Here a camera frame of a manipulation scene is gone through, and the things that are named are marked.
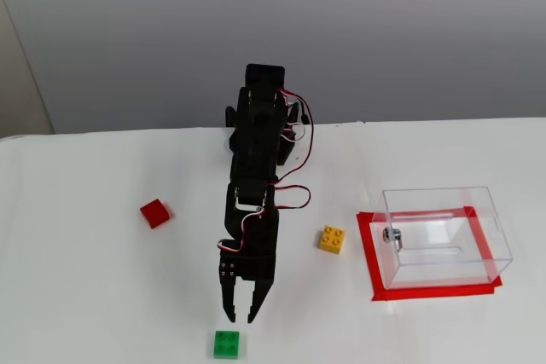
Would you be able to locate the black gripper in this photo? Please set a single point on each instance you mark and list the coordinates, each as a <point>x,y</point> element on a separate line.
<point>252,269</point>

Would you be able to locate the green lego brick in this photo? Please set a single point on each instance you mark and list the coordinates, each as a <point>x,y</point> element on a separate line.
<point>227,344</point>

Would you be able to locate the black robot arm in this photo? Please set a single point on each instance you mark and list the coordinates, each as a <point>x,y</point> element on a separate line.
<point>256,146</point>

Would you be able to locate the yellow lego brick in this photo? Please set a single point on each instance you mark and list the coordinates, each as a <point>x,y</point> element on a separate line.
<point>332,240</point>

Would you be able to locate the red lego brick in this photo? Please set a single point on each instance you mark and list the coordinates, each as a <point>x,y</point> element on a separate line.
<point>154,213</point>

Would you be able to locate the silver metal box lock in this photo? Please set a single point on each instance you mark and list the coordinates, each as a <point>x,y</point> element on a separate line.
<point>392,237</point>

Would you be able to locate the transparent plastic box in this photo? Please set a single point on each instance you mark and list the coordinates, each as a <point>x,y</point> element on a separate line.
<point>443,240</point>

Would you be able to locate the red tape frame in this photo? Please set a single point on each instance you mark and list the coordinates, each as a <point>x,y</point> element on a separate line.
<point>426,293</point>

